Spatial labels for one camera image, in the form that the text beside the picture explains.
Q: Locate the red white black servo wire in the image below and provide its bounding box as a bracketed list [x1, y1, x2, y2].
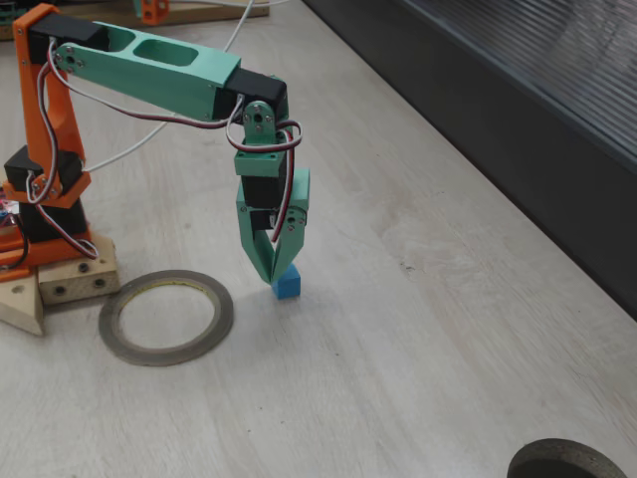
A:
[27, 37, 69, 203]
[226, 94, 305, 245]
[24, 168, 101, 261]
[47, 59, 246, 133]

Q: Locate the orange printed part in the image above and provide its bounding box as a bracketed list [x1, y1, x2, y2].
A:
[131, 0, 170, 26]

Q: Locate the grey tape ring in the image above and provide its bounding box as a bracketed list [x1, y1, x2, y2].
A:
[98, 269, 235, 368]

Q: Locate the pale wooden base block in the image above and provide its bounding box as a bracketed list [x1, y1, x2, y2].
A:
[37, 236, 121, 306]

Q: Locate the red controller board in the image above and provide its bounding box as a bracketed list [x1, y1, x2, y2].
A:
[0, 196, 20, 228]

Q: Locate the pale wooden wedge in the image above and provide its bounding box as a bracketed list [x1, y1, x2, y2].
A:
[0, 272, 47, 338]

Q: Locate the blue cube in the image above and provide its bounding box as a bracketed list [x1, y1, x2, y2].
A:
[271, 263, 303, 301]

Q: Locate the thin white cable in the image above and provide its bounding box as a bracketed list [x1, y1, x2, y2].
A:
[82, 0, 258, 173]

